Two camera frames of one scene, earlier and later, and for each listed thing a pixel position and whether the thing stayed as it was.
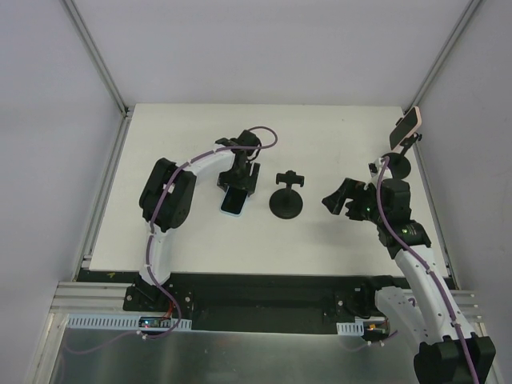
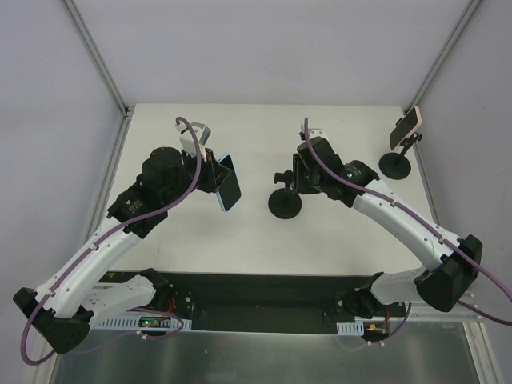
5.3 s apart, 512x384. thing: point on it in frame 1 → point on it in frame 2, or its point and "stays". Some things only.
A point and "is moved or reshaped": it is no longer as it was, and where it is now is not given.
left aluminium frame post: x=98 y=56 stays
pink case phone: x=410 y=126 stays
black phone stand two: x=399 y=165 stays
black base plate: x=270 y=302 stays
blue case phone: x=234 y=201 is moved or reshaped
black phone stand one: x=286 y=203 stays
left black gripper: x=238 y=180 → x=212 y=172
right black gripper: x=352 y=202 → x=298 y=174
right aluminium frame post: x=442 y=56 stays
